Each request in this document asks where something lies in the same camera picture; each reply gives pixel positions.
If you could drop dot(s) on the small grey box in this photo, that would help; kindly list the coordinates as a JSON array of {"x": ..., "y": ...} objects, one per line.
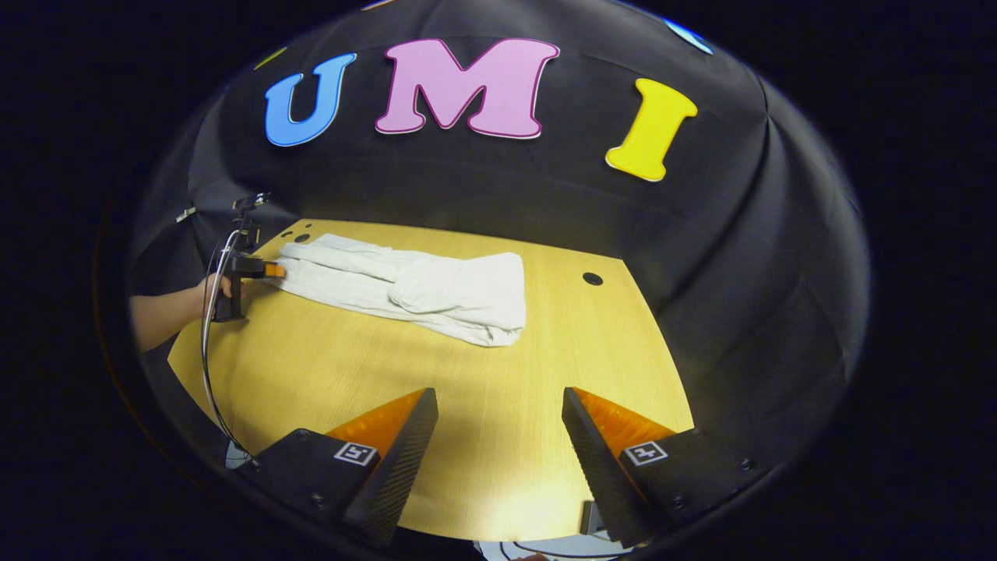
[{"x": 592, "y": 518}]

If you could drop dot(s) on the white jeans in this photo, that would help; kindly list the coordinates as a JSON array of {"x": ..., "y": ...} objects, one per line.
[{"x": 459, "y": 296}]

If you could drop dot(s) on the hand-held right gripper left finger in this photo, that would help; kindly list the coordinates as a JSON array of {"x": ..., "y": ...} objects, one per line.
[{"x": 405, "y": 460}]

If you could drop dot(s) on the white backdrop clip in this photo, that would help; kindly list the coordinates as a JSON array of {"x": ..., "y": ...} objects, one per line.
[{"x": 185, "y": 213}]

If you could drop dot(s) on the black backdrop cloth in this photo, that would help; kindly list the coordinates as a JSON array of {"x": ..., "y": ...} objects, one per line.
[{"x": 545, "y": 202}]

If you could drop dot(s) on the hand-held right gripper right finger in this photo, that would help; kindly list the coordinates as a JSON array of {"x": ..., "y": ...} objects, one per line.
[{"x": 600, "y": 467}]

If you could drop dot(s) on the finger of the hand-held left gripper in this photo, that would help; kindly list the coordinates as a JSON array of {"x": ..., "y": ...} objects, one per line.
[{"x": 275, "y": 270}]

